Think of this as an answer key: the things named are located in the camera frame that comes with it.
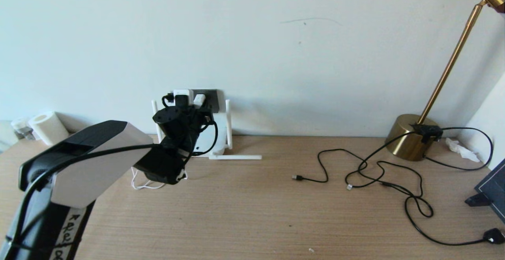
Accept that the white router with antennas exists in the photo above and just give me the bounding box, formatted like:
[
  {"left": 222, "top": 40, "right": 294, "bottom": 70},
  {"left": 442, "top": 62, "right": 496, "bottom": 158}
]
[{"left": 152, "top": 99, "right": 262, "bottom": 161}]

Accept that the white paper roll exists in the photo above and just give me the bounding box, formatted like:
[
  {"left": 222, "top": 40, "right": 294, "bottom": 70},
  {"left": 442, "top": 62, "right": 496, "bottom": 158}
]
[{"left": 28, "top": 111, "right": 69, "bottom": 146}]

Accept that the small clear container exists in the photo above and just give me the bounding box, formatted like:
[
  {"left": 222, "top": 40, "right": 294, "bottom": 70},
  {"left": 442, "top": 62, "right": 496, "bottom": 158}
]
[{"left": 11, "top": 118, "right": 34, "bottom": 140}]

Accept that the brass desk lamp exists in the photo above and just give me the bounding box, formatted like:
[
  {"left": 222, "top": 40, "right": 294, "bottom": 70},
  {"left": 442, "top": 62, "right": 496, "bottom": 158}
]
[{"left": 385, "top": 0, "right": 505, "bottom": 162}]

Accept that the crumpled white tissue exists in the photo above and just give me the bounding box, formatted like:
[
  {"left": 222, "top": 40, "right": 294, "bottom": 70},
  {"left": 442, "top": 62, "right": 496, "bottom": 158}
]
[{"left": 446, "top": 138, "right": 482, "bottom": 163}]

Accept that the grey wall socket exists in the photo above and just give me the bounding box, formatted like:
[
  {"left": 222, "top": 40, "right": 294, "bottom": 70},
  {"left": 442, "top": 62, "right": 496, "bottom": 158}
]
[{"left": 192, "top": 90, "right": 219, "bottom": 113}]

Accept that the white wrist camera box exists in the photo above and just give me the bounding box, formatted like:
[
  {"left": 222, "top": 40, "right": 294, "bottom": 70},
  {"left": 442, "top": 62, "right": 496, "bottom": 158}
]
[{"left": 172, "top": 89, "right": 195, "bottom": 108}]

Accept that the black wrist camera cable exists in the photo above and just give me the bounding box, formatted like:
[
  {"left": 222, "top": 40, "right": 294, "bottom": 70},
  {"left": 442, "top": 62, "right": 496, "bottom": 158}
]
[{"left": 0, "top": 94, "right": 219, "bottom": 253}]

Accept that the white power adapter with cord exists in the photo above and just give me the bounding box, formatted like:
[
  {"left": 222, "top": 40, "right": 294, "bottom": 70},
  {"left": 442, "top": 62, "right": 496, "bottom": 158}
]
[{"left": 131, "top": 167, "right": 188, "bottom": 190}]

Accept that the black USB cable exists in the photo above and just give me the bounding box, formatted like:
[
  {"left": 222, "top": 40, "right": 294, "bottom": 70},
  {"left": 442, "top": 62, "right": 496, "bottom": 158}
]
[{"left": 292, "top": 148, "right": 505, "bottom": 247}]

